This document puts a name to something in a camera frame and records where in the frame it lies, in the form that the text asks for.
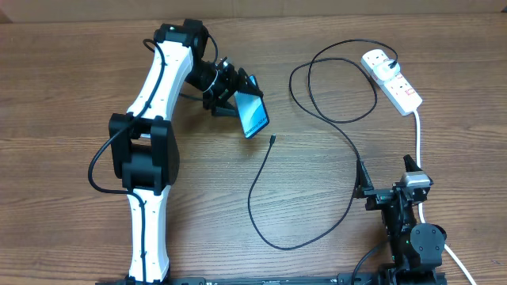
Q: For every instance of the blue Samsung smartphone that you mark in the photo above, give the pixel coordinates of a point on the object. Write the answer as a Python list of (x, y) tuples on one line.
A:
[(251, 112)]

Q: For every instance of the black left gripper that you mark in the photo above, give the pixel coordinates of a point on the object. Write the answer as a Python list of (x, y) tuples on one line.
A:
[(231, 82)]

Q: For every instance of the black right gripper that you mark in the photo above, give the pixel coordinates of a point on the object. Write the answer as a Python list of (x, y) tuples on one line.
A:
[(377, 196)]

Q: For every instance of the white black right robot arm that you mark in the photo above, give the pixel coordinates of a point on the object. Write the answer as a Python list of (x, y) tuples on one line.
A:
[(416, 247)]

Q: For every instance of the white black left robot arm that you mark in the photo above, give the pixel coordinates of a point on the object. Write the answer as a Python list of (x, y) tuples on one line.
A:
[(144, 148)]

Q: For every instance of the white charger plug adapter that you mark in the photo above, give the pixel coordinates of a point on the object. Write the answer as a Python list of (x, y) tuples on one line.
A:
[(386, 70)]

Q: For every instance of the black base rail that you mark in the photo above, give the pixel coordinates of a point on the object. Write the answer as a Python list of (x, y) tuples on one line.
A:
[(340, 279)]

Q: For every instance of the white power strip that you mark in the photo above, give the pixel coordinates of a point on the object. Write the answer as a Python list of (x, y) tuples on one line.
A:
[(398, 90)]

